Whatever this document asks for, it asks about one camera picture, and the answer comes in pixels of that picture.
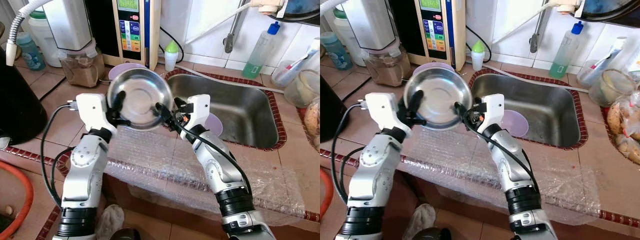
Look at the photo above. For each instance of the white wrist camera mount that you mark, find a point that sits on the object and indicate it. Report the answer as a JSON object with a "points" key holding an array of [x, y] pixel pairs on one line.
{"points": [[494, 112], [200, 112], [385, 112], [92, 112]]}

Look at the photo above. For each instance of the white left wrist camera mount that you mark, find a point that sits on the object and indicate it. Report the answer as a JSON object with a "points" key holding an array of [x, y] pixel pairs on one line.
{"points": [[92, 112], [385, 112]]}

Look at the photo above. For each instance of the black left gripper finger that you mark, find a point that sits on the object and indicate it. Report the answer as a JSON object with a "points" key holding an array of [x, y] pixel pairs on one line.
{"points": [[119, 101], [417, 101]]}

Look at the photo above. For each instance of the black pan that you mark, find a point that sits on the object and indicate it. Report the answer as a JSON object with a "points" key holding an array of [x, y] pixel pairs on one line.
{"points": [[300, 10], [610, 10]]}

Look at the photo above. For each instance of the teal plastic bottle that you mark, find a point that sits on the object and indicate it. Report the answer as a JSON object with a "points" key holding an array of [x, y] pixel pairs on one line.
{"points": [[31, 55], [339, 52]]}

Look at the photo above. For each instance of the clear glass jar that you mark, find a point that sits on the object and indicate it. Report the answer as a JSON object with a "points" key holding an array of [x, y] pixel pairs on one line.
{"points": [[610, 90], [302, 90]]}

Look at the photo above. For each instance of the beige faucet fitting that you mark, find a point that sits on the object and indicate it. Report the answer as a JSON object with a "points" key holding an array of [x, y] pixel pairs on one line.
{"points": [[267, 6], [567, 6]]}

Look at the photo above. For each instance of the stainless steel sink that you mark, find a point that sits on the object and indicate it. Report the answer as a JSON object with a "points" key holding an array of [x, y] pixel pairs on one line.
{"points": [[250, 110], [550, 107]]}

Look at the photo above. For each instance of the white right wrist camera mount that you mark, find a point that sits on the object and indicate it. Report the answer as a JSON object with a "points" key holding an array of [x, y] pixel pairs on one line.
{"points": [[494, 112], [200, 112]]}

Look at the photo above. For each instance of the stainless steel plate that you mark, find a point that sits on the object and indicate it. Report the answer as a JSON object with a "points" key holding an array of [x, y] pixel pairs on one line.
{"points": [[142, 97], [440, 97]]}

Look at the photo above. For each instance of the metal faucet pipe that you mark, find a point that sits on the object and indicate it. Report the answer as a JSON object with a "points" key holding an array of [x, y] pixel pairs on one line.
{"points": [[535, 40], [230, 42]]}

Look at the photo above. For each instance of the white toothpaste tube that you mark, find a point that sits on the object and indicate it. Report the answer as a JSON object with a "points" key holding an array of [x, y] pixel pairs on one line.
{"points": [[302, 60], [607, 57]]}

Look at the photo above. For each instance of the clear plastic container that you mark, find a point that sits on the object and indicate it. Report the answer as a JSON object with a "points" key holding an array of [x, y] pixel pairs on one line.
{"points": [[586, 75], [280, 75]]}

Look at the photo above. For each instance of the white cloth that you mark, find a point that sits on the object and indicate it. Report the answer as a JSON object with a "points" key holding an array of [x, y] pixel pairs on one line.
{"points": [[111, 220], [420, 220]]}

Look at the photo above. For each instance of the beige water ionizer appliance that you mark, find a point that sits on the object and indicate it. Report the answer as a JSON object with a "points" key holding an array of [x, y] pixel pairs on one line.
{"points": [[130, 35], [435, 35]]}

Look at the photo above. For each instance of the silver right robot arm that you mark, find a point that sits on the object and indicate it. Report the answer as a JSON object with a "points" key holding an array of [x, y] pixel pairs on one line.
{"points": [[512, 170], [220, 170]]}

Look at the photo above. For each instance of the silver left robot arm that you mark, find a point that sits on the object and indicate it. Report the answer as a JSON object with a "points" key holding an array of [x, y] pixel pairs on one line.
{"points": [[372, 170], [85, 170]]}

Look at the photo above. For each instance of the purple plastic bowl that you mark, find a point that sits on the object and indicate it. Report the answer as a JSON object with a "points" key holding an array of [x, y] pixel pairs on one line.
{"points": [[120, 70], [216, 125], [430, 66], [517, 124]]}

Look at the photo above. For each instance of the blue-capped dish soap bottle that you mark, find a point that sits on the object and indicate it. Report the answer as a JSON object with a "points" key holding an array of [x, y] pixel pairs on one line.
{"points": [[564, 55], [257, 57]]}

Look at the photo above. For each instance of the dark round object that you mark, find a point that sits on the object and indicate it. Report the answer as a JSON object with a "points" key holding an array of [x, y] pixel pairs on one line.
{"points": [[432, 235], [125, 235]]}

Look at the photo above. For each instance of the bag of bread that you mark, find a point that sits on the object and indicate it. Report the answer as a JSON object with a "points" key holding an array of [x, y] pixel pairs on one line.
{"points": [[314, 122], [625, 130]]}

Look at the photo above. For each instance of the small white green-capped bottle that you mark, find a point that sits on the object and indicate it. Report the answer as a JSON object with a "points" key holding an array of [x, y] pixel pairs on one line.
{"points": [[171, 60], [477, 59]]}

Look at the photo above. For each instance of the white jar with green lid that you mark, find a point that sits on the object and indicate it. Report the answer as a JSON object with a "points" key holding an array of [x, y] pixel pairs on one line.
{"points": [[350, 30], [42, 37]]}

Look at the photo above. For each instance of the clear jar with brown contents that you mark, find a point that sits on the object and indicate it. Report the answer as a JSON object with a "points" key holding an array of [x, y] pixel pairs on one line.
{"points": [[385, 70], [80, 70]]}

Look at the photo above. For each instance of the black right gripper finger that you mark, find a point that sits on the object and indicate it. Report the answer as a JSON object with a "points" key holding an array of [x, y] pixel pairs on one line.
{"points": [[163, 111], [461, 111]]}

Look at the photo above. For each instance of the clear bubble wrap sheet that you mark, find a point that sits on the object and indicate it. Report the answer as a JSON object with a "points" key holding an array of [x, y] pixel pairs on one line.
{"points": [[460, 160], [165, 160]]}

